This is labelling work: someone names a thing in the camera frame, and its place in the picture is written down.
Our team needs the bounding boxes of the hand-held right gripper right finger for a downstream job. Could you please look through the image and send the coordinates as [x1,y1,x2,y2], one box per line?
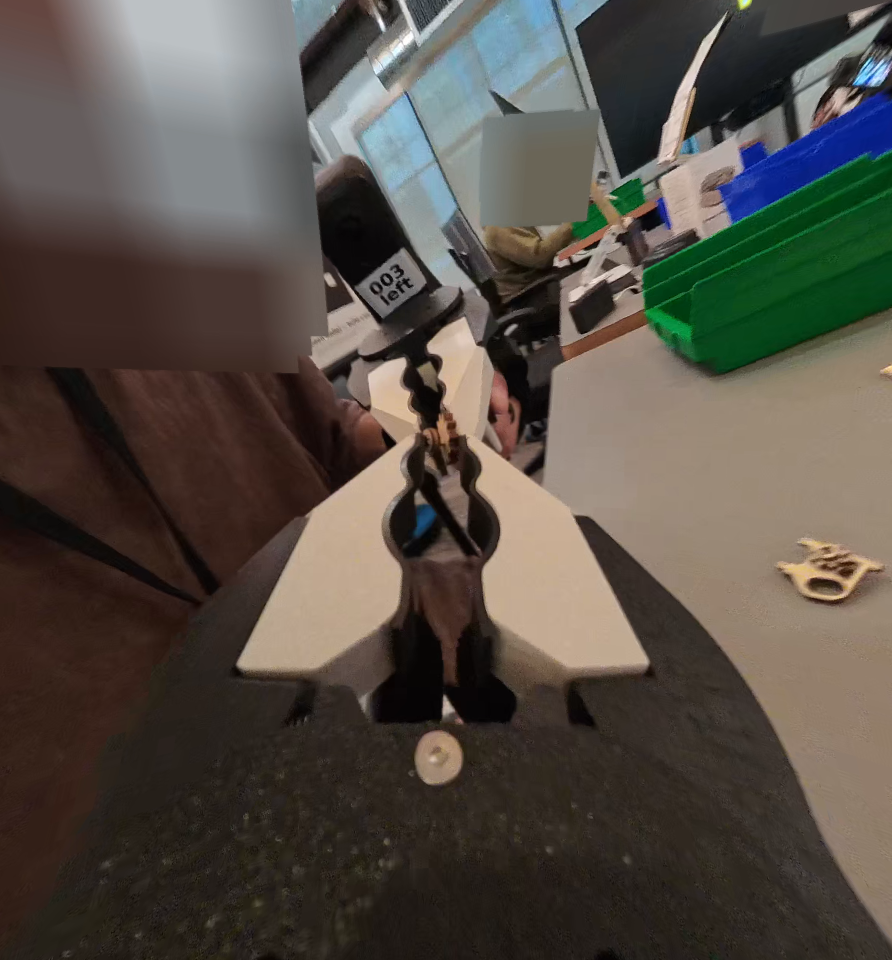
[457,441,651,688]

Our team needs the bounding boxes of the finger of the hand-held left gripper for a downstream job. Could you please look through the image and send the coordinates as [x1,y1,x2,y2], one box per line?
[366,358,426,445]
[427,318,497,453]

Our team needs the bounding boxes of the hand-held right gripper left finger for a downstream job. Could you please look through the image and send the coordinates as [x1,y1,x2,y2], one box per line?
[236,438,426,714]

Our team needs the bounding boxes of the small wooden gear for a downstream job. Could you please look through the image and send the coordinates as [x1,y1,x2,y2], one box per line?
[416,408,467,475]

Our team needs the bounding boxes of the person's left forearm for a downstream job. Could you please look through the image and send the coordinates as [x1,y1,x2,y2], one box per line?
[296,357,389,493]

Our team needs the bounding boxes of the flat wooden model part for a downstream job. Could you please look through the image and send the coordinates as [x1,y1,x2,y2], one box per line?
[774,537,886,605]

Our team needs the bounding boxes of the person's left hand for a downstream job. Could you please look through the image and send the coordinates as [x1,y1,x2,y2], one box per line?
[488,370,524,460]

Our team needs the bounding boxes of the black office chair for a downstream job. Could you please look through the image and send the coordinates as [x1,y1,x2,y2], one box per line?
[446,247,563,391]

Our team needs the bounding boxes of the small black box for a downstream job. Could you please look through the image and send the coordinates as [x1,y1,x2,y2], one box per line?
[568,280,618,336]

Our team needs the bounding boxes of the white cardboard box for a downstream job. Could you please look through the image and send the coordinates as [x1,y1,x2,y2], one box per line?
[659,138,749,235]

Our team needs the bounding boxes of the large black monitor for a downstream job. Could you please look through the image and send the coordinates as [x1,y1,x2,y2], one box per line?
[573,0,801,183]

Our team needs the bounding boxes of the green plastic bin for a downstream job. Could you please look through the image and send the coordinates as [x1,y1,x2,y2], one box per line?
[642,126,892,375]

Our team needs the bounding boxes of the white paper sheet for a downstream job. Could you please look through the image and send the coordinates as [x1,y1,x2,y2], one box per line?
[654,10,734,165]

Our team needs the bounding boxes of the blue plastic bin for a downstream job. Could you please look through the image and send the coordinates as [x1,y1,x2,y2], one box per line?
[719,81,892,224]

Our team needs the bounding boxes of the silver ventilation duct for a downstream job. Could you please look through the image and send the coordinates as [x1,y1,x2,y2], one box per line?
[365,0,421,85]

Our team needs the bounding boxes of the black lanyard with clip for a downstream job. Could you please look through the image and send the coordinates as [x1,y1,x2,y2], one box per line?
[0,366,221,610]

